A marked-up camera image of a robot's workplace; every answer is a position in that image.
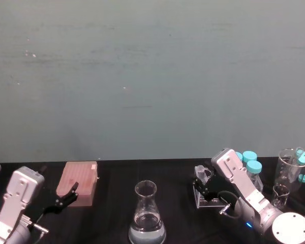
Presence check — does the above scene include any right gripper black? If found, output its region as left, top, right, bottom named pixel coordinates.
left=192, top=162, right=242, bottom=217

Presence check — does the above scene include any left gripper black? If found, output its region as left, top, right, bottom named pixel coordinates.
left=24, top=165, right=80, bottom=225

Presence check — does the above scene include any clear plastic tube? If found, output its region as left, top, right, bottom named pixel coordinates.
left=194, top=165, right=212, bottom=184

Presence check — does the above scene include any clear acrylic tube rack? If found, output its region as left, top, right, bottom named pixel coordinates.
left=192, top=165, right=228, bottom=209

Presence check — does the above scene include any pink pipette tip box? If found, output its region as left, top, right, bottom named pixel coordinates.
left=56, top=161, right=99, bottom=207

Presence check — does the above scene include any glass conical flask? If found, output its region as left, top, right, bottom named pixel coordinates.
left=128, top=179, right=167, bottom=244

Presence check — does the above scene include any black table cloth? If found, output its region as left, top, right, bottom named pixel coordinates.
left=0, top=158, right=305, bottom=244

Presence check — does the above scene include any small glass beaker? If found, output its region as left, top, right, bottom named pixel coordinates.
left=271, top=184, right=291, bottom=210

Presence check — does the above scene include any large glass beaker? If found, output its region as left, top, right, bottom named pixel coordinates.
left=274, top=148, right=305, bottom=192

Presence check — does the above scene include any right gripper dark cable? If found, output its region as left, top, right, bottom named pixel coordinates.
left=217, top=190, right=242, bottom=220

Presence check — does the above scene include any gripper dark cable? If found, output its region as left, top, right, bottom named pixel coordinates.
left=217, top=190, right=242, bottom=220
left=22, top=215, right=50, bottom=236

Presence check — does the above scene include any left gripper dark cable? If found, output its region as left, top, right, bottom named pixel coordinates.
left=22, top=215, right=50, bottom=236

